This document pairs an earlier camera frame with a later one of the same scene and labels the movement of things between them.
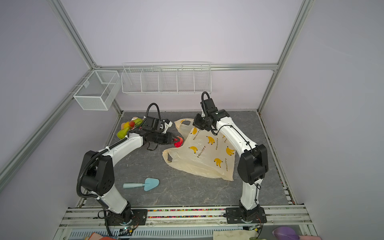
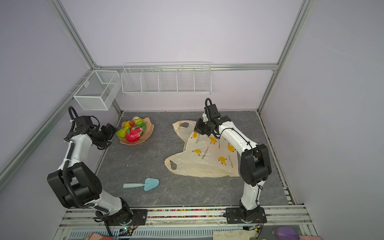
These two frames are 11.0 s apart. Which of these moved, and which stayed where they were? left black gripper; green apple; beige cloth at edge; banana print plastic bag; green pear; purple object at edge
Moved: banana print plastic bag; left black gripper
Stayed: green apple; beige cloth at edge; purple object at edge; green pear
